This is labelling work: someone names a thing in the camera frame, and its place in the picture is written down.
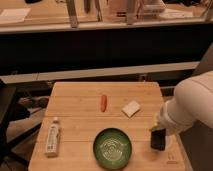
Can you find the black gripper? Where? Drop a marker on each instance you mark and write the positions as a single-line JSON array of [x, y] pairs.
[[159, 132]]

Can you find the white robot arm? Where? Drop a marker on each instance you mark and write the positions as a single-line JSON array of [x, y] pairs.
[[192, 101]]

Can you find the green ceramic bowl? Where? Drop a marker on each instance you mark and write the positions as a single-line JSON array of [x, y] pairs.
[[112, 149]]

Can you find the white sponge block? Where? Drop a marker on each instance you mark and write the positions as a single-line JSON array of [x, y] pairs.
[[131, 108]]

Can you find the orange carrot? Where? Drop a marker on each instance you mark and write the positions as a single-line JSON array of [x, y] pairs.
[[103, 103]]

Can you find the wooden table top board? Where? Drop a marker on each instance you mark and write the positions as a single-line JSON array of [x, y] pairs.
[[77, 105]]

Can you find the white plastic bottle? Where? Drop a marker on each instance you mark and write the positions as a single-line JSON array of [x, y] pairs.
[[52, 140]]

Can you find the black office chair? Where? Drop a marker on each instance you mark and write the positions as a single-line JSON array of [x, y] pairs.
[[11, 110]]

